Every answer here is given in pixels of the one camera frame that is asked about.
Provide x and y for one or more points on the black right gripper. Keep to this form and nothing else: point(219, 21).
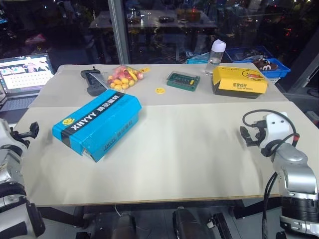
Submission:
point(260, 137)

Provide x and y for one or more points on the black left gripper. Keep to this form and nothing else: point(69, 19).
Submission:
point(21, 139)

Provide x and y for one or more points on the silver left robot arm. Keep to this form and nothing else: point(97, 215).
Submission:
point(12, 206)

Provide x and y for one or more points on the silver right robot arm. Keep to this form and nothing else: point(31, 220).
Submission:
point(296, 164)

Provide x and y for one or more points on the blue XHYYY cardboard box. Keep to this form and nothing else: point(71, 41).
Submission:
point(99, 122)

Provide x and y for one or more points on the open laptop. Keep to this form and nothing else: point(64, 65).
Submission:
point(22, 77)

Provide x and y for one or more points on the yellow and black box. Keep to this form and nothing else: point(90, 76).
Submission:
point(239, 82)

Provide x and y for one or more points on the white perforated basket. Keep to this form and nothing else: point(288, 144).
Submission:
point(274, 80)

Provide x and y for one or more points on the black power strip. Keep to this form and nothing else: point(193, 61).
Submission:
point(93, 83)

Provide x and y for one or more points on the blue plastic bin with toy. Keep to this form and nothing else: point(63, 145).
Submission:
point(281, 71)

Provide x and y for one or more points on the clear bottle with white cap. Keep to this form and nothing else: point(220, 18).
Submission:
point(214, 59)

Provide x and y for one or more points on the dark blue plastic bin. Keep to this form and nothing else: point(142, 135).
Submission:
point(241, 52)

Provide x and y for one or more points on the green screwdriver bit case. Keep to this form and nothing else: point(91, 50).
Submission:
point(183, 81)

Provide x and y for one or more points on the round yellow sticker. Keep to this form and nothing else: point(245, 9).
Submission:
point(160, 90)

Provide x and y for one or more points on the clear bag of toy fruit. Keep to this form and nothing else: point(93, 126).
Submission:
point(124, 77)

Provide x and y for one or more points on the dark rounded shape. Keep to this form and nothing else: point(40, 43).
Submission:
point(125, 226)
point(185, 224)

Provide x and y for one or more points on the grey window pillar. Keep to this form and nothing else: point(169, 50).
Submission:
point(119, 32)

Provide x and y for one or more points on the dark background table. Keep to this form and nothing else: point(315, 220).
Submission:
point(152, 22)

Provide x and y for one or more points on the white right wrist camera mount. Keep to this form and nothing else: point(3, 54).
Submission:
point(275, 129)

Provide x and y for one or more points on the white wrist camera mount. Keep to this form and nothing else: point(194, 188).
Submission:
point(3, 129)
point(275, 129)

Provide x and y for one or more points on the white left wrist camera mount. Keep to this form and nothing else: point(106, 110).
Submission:
point(3, 129)

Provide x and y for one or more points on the black table frame bracket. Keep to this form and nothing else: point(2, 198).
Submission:
point(219, 225)

